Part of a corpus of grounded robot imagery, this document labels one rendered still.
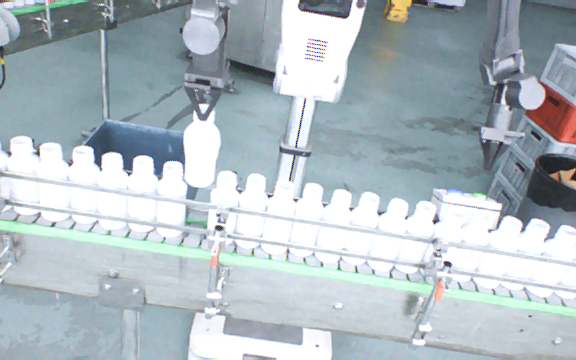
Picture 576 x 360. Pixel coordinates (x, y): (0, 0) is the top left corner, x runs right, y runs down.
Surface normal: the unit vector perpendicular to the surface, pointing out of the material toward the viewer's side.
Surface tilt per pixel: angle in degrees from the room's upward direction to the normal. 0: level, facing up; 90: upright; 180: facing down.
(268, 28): 90
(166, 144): 90
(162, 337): 0
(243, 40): 90
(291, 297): 90
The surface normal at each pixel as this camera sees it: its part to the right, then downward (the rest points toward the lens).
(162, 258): -0.04, 0.52
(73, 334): 0.16, -0.84
